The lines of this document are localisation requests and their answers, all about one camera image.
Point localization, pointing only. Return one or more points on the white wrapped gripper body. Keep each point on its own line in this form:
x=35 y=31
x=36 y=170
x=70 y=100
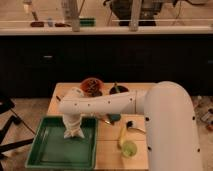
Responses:
x=72 y=122

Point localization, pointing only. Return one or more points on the white towel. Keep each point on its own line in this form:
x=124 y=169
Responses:
x=75 y=133

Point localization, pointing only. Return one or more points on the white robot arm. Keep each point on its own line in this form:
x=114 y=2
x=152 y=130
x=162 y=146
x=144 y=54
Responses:
x=170 y=122

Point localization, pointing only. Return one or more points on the green plastic tray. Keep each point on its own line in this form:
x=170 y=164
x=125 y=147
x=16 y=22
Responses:
x=50 y=150

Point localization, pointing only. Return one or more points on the orange bowl with food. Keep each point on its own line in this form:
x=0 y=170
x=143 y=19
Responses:
x=92 y=87

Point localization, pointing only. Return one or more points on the yellow banana toy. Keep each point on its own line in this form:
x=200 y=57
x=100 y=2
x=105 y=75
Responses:
x=121 y=138

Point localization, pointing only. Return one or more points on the dark plate with vegetable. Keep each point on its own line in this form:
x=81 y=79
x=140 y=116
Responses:
x=118 y=89

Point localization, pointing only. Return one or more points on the wooden small table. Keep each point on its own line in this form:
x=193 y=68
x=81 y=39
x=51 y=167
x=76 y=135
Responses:
x=108 y=156

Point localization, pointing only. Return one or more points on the black headed brush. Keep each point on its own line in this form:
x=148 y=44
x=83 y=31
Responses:
x=133 y=126

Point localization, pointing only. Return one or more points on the green plastic cup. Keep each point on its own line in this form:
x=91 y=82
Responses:
x=129 y=149

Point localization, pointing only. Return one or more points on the black cabinet counter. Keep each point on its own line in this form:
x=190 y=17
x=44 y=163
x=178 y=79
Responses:
x=33 y=62

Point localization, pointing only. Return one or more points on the green box on counter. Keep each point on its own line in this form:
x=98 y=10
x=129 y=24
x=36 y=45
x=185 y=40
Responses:
x=87 y=22

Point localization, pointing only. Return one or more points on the teal toy with handle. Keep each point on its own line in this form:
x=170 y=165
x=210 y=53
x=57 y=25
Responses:
x=109 y=118

